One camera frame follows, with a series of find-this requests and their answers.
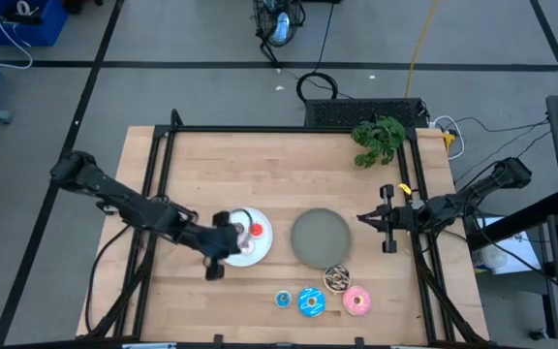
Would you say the green potted plant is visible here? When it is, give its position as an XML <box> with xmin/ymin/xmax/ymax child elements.
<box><xmin>351</xmin><ymin>115</ymin><xmax>406</xmax><ymax>170</ymax></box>

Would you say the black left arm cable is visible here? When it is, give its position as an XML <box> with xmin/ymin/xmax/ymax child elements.
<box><xmin>83</xmin><ymin>223</ymin><xmax>135</xmax><ymax>335</ymax></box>

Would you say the white power cable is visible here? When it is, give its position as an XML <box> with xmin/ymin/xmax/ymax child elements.
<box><xmin>428</xmin><ymin>114</ymin><xmax>467</xmax><ymax>161</ymax></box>

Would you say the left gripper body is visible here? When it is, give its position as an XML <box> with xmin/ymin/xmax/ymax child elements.
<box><xmin>181</xmin><ymin>211</ymin><xmax>236</xmax><ymax>281</ymax></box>

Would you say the white paper sheet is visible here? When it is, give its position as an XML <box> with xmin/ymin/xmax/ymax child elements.
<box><xmin>472</xmin><ymin>215</ymin><xmax>546</xmax><ymax>276</ymax></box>

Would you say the small blue sprinkled donut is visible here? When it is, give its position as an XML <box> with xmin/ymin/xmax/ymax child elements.
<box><xmin>274</xmin><ymin>289</ymin><xmax>294</xmax><ymax>309</ymax></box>

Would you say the blue plastic bin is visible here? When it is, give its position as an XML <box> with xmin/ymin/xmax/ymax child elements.
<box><xmin>0</xmin><ymin>0</ymin><xmax>70</xmax><ymax>48</ymax></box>

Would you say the white round plate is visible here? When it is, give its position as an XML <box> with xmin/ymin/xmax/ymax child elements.
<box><xmin>218</xmin><ymin>206</ymin><xmax>275</xmax><ymax>269</ymax></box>

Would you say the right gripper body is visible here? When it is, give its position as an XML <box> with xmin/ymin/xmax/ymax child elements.
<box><xmin>379</xmin><ymin>183</ymin><xmax>428</xmax><ymax>255</ymax></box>

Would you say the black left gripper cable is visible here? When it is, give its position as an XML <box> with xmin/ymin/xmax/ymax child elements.
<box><xmin>230</xmin><ymin>206</ymin><xmax>257</xmax><ymax>232</ymax></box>

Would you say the white cup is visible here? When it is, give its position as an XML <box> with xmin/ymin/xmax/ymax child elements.
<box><xmin>477</xmin><ymin>244</ymin><xmax>509</xmax><ymax>270</ymax></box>

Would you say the black desk edge bar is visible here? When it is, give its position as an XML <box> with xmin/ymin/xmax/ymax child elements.
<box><xmin>467</xmin><ymin>190</ymin><xmax>558</xmax><ymax>253</ymax></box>

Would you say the chocolate frosted donut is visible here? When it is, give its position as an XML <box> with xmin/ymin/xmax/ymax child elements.
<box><xmin>323</xmin><ymin>264</ymin><xmax>352</xmax><ymax>296</ymax></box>

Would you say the black table frame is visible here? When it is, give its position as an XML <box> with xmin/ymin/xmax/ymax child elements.
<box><xmin>84</xmin><ymin>109</ymin><xmax>491</xmax><ymax>345</ymax></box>

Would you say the black floor fan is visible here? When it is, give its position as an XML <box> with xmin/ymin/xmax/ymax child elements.
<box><xmin>252</xmin><ymin>0</ymin><xmax>307</xmax><ymax>48</ymax></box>

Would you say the yellow cable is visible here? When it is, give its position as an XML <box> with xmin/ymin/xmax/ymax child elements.
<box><xmin>404</xmin><ymin>0</ymin><xmax>439</xmax><ymax>100</ymax></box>

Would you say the grey round plate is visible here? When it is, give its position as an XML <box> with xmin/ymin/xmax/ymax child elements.
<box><xmin>290</xmin><ymin>207</ymin><xmax>353</xmax><ymax>270</ymax></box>

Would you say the large blue frosted donut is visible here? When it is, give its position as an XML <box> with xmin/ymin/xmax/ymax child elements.
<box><xmin>297</xmin><ymin>286</ymin><xmax>327</xmax><ymax>319</ymax></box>

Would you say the pink frosted donut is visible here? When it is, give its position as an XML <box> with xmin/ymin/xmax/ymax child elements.
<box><xmin>342</xmin><ymin>285</ymin><xmax>372</xmax><ymax>317</ymax></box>

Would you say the black coiled floor cable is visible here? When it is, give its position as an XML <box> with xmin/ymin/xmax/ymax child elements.
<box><xmin>295</xmin><ymin>0</ymin><xmax>353</xmax><ymax>104</ymax></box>

